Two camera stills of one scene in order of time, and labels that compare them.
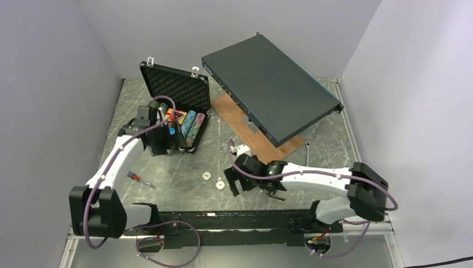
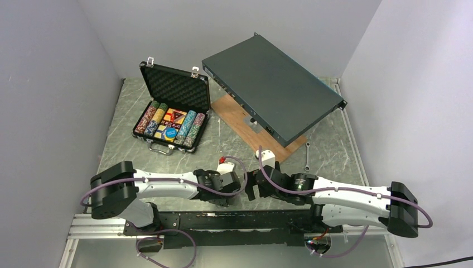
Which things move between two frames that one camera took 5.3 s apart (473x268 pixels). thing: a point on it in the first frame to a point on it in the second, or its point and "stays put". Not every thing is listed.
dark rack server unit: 273,88 stays put
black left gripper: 170,143 to 223,201
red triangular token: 177,115 stays put
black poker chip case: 181,97 stays put
